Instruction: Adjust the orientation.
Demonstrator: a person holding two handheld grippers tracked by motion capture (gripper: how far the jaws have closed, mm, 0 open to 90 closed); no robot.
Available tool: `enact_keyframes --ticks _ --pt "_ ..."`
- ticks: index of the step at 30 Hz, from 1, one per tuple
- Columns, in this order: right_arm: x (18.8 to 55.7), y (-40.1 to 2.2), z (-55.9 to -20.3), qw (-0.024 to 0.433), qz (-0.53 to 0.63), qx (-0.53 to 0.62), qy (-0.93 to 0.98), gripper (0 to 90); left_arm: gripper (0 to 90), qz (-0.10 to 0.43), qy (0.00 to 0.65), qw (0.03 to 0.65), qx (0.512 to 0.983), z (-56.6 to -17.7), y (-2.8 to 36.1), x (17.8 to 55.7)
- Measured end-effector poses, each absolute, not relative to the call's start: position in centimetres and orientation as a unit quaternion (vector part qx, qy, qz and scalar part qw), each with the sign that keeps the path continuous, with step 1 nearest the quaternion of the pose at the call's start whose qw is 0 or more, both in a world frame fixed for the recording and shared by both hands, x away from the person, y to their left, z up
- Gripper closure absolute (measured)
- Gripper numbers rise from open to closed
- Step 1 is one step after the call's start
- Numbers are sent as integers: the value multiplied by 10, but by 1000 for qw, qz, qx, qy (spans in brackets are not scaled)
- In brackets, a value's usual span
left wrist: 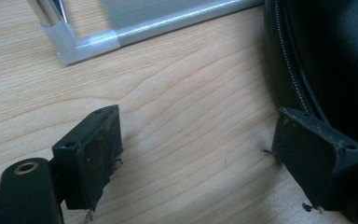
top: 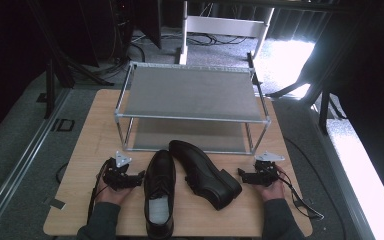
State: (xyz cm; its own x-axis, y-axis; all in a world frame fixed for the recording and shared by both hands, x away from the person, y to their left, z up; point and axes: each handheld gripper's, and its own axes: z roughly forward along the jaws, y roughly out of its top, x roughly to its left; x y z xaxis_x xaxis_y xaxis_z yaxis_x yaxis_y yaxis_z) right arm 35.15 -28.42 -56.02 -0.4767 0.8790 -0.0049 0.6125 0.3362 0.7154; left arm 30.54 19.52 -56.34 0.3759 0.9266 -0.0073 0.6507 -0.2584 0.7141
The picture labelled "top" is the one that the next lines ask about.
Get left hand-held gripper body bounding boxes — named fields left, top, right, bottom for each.
left=102, top=150, right=138, bottom=192

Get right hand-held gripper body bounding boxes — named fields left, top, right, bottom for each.
left=246, top=151, right=286, bottom=188

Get black leather shoe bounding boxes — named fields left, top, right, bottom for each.
left=143, top=149, right=177, bottom=240
left=168, top=139, right=243, bottom=211

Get person's right hand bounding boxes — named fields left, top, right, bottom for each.
left=252, top=164, right=288, bottom=203

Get person's left hand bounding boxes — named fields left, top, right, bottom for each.
left=94, top=181, right=136, bottom=206

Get grey tape piece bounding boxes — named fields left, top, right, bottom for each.
left=42, top=195, right=67, bottom=211

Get black metal stand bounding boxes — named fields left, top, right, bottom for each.
left=265, top=39, right=348, bottom=136
left=25, top=0, right=115, bottom=120

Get left hand-held gripper cable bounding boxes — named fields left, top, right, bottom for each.
left=86, top=159, right=112, bottom=225

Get hand-held gripper cable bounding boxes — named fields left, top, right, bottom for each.
left=86, top=159, right=112, bottom=225
left=276, top=169, right=325, bottom=221

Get right hand-held gripper cable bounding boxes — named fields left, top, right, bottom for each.
left=276, top=169, right=325, bottom=221

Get thin black floor cable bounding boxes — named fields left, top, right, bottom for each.
left=282, top=135, right=348, bottom=240
left=55, top=161, right=70, bottom=185

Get black floor bracket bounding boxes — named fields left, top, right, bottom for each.
left=50, top=117, right=76, bottom=133

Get metal frame shoe rack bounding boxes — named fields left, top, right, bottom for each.
left=113, top=61, right=272, bottom=157

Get metal floor rail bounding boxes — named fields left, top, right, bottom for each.
left=0, top=87, right=72, bottom=231

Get black floor cables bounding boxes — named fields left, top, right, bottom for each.
left=185, top=31, right=250, bottom=47

